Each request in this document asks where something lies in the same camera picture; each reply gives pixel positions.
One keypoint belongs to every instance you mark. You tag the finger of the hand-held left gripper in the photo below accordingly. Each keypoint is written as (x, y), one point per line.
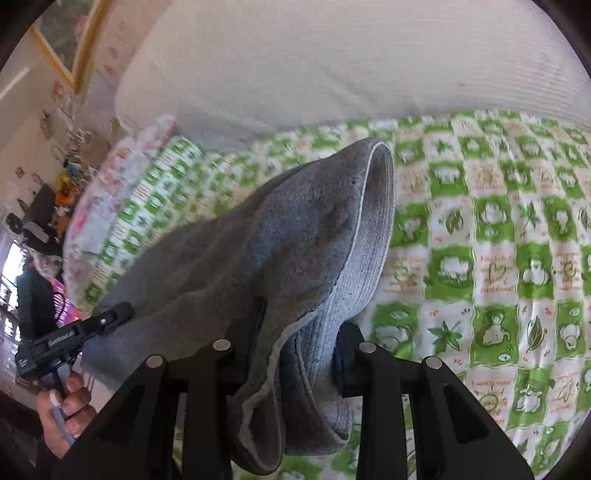
(113, 316)

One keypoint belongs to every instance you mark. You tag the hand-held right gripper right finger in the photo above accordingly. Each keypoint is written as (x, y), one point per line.
(339, 369)

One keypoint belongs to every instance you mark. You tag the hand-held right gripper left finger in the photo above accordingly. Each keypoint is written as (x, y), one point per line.
(207, 392)

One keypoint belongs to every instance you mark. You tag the grey pants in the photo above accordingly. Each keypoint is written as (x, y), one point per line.
(277, 240)

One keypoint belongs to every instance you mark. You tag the person's left hand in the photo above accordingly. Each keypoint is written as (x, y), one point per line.
(76, 410)

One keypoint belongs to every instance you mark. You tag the pink object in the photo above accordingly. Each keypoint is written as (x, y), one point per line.
(67, 304)

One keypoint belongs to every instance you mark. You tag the dark cloth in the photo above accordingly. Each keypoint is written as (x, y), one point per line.
(37, 300)

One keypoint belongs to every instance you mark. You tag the orange object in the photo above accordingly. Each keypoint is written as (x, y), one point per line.
(69, 189)

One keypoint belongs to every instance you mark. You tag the green checked bedsheet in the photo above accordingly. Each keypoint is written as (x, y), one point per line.
(485, 277)

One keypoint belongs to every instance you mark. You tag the gold framed picture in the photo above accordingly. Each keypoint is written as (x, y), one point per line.
(69, 37)

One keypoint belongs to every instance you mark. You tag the white striped pillow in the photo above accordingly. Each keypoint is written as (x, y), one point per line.
(323, 60)

